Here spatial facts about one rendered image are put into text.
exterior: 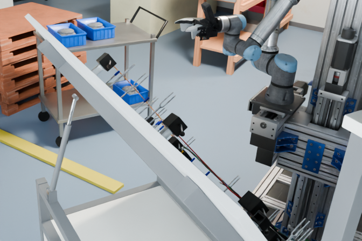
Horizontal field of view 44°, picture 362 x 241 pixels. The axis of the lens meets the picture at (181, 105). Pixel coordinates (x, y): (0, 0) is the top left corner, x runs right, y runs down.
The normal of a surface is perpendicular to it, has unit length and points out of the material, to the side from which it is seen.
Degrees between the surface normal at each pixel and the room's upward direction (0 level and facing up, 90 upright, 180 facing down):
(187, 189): 36
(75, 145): 0
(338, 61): 90
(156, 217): 0
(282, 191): 0
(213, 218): 90
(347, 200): 90
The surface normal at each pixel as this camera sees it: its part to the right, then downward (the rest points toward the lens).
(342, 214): -0.84, 0.18
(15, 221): 0.07, -0.89
